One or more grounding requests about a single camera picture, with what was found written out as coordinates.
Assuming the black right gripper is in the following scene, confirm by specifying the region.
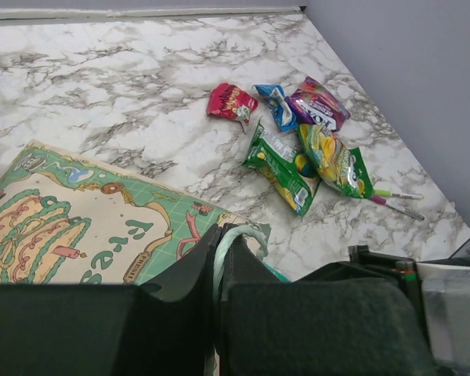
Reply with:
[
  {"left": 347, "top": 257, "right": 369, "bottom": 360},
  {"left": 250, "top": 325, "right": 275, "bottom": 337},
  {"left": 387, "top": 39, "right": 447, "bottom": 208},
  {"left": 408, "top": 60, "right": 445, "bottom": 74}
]
[{"left": 218, "top": 222, "right": 470, "bottom": 376}]

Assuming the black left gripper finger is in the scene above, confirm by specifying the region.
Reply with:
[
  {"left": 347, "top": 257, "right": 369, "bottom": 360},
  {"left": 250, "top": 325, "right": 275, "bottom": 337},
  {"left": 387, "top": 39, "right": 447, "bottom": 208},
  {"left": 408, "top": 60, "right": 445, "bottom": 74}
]
[{"left": 0, "top": 225, "right": 222, "bottom": 375}]

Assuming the green illustrated paper bag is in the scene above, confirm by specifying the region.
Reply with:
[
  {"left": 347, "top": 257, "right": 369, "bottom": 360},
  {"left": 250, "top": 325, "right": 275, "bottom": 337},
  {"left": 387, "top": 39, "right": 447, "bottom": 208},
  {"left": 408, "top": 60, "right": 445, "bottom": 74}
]
[{"left": 0, "top": 139, "right": 293, "bottom": 302}]

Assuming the yellow green snack packet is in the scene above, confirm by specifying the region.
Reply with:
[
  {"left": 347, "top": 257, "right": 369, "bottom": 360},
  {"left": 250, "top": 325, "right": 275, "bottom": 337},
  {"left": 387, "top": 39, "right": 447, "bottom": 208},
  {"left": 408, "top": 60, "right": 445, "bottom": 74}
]
[{"left": 298, "top": 124, "right": 374, "bottom": 199}]

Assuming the green spring tea packet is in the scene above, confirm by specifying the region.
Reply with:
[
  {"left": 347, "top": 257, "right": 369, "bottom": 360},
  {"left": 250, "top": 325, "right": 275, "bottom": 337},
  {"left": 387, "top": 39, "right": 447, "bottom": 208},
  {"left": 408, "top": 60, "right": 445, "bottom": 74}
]
[{"left": 242, "top": 122, "right": 320, "bottom": 217}]

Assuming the purple snack packet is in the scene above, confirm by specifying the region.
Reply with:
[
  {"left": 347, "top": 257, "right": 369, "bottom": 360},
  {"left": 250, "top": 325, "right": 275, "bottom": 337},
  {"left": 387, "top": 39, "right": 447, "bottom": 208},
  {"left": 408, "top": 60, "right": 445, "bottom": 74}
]
[{"left": 285, "top": 76, "right": 351, "bottom": 132}]

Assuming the red snack packet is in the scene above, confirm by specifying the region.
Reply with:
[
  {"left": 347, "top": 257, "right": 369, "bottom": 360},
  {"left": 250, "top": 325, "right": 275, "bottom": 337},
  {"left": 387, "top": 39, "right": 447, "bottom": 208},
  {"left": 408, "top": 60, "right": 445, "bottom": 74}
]
[{"left": 206, "top": 82, "right": 259, "bottom": 127}]

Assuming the blue snack packet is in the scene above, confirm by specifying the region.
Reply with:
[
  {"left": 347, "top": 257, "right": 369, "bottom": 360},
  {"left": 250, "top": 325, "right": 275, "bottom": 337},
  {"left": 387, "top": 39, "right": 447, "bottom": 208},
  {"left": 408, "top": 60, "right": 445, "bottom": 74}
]
[{"left": 254, "top": 85, "right": 298, "bottom": 132}]

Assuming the green capped marker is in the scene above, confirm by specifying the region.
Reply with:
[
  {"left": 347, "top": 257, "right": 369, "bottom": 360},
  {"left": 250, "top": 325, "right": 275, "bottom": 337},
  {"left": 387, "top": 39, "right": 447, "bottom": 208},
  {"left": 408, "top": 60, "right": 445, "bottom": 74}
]
[{"left": 374, "top": 190, "right": 425, "bottom": 200}]

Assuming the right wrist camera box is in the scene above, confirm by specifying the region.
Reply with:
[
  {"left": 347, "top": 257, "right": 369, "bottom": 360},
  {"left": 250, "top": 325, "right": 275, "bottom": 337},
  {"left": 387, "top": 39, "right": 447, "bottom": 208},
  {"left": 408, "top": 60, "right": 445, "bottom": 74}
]
[{"left": 418, "top": 263, "right": 470, "bottom": 373}]

